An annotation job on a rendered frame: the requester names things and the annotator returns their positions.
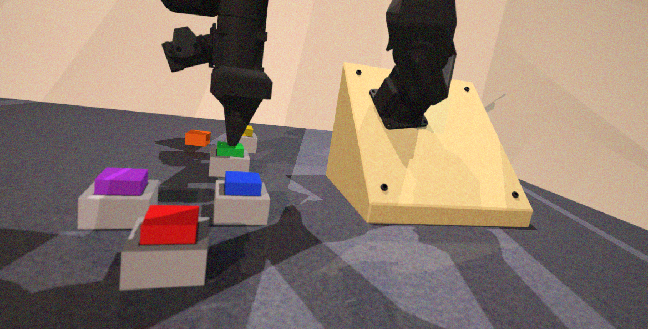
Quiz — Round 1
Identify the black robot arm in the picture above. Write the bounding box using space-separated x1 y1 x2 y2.
161 0 457 130

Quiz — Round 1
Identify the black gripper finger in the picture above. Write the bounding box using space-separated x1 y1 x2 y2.
212 93 263 146

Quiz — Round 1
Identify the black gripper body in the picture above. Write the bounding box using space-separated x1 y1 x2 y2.
210 15 273 100

